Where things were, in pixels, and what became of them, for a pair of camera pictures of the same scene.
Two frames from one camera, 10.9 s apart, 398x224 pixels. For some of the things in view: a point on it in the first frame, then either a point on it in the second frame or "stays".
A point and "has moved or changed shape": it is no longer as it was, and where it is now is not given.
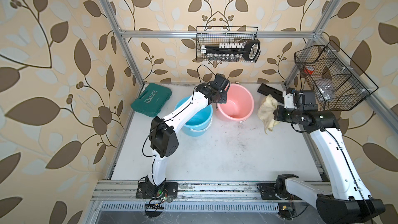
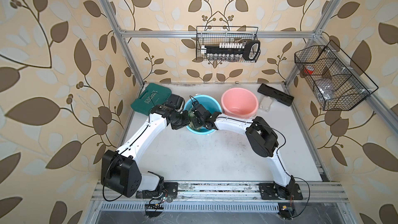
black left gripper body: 222,96 -> 181,120
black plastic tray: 265,90 stays
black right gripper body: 289,114 -> 197,122
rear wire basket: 214,35 stays
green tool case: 152,100 stays
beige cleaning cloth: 266,112 -> 193,127
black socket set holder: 249,51 stays
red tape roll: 309,70 stays
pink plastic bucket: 239,103 stays
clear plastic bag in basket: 327,92 stays
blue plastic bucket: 200,123 has moved or changed shape
